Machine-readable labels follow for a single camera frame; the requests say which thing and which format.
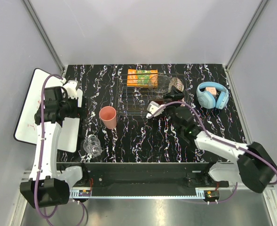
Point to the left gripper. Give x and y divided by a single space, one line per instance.
79 112

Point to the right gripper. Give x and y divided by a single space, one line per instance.
174 93

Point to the beige patterned bowl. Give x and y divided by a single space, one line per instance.
175 82

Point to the red floral plate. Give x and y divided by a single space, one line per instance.
161 101

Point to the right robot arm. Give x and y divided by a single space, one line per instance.
250 164

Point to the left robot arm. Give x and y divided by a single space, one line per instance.
45 187

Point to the light blue headphones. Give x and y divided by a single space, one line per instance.
207 100

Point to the orange patterned box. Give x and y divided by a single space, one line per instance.
142 78

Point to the pink plastic cup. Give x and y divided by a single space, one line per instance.
108 116

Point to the pink cube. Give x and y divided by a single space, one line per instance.
212 91

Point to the clear glass cup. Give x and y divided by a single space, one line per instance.
92 146

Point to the white board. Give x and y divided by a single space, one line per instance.
26 129

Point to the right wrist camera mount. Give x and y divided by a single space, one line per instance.
154 109

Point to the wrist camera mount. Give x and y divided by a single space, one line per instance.
70 89
154 109

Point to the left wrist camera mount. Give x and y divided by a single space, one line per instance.
70 89

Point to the wire dish rack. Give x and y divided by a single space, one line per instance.
133 101

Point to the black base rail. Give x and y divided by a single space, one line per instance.
146 180

